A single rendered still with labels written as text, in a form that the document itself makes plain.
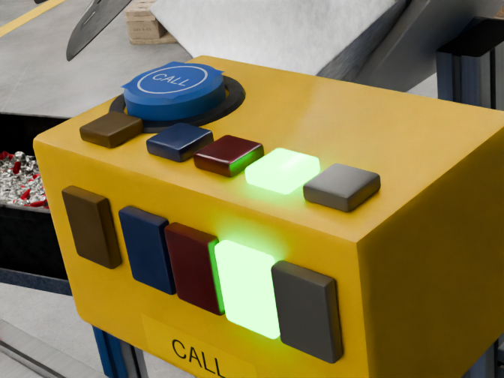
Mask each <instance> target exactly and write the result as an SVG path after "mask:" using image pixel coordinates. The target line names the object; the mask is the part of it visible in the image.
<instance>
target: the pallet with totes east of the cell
mask: <svg viewBox="0 0 504 378"><path fill-rule="evenodd" d="M156 1H157V0H137V1H135V2H133V3H132V4H131V5H129V6H128V7H127V8H126V9H124V17H125V20H126V25H127V32H128V35H129V37H130V38H129V40H130V44H132V45H139V44H178V42H177V41H176V39H175V38H174V37H173V36H172V35H171V34H170V33H169V32H168V31H167V30H166V29H165V28H164V27H163V26H162V24H161V23H160V22H159V21H158V20H157V19H156V18H155V16H154V15H153V14H152V13H151V12H150V11H149V8H150V7H151V6H152V5H153V4H154V3H155V2H156Z"/></svg>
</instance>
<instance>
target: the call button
mask: <svg viewBox="0 0 504 378"><path fill-rule="evenodd" d="M223 72H225V71H222V70H216V69H215V68H213V67H211V66H209V65H206V64H197V63H181V62H177V61H172V62H170V63H168V64H165V65H164V66H162V67H157V68H155V69H152V70H148V71H146V72H144V73H141V74H140V75H138V76H136V77H135V78H133V79H132V80H131V81H130V82H129V83H127V84H125V85H122V86H120V87H121V88H124V89H125V90H124V99H125V103H126V107H127V113H128V115H129V116H135V117H138V118H141V119H142V120H143V121H152V122H162V121H171V120H177V119H185V118H188V117H191V116H196V115H199V114H201V113H204V112H207V111H209V110H211V109H213V108H215V107H216V106H218V105H220V104H221V103H222V102H224V101H225V100H226V92H225V86H224V78H223V75H222V73H223Z"/></svg>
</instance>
